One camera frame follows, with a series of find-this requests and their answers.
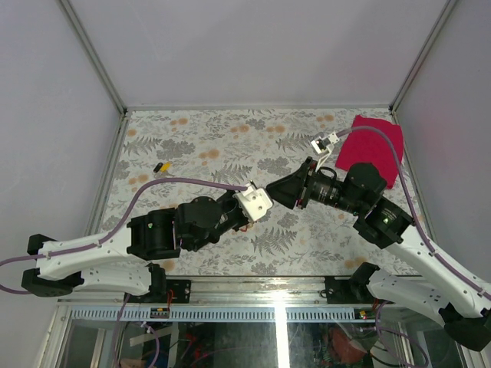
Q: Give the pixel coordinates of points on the black key tag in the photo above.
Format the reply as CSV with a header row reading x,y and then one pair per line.
x,y
157,168

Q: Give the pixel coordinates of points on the red folded cloth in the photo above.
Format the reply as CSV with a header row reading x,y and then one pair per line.
x,y
366,146

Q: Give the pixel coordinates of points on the yellow key tag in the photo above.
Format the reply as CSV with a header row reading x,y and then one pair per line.
x,y
165,167

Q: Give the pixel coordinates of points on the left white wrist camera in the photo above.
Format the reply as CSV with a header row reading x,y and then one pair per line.
x,y
254,202

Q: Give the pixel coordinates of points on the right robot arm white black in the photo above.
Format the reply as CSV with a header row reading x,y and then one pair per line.
x,y
456,299

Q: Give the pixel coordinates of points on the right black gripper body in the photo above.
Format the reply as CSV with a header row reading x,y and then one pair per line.
x,y
314,183

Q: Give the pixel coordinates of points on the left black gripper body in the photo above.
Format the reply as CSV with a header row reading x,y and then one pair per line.
x,y
233,219

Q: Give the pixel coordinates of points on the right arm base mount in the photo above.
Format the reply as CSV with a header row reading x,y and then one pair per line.
x,y
351,290

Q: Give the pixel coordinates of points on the aluminium front rail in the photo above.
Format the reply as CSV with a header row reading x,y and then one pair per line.
x,y
223,299

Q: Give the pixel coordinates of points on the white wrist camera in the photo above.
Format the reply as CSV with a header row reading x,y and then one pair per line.
x,y
254,202
323,145

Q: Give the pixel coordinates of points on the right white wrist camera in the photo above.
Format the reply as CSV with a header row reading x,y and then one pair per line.
x,y
323,145

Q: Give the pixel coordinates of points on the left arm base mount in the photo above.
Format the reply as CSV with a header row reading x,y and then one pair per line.
x,y
161,290

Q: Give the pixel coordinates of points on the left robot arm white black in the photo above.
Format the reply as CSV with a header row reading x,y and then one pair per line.
x,y
126,260

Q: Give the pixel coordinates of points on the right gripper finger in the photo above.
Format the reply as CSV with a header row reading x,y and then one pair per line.
x,y
295,179
285,192

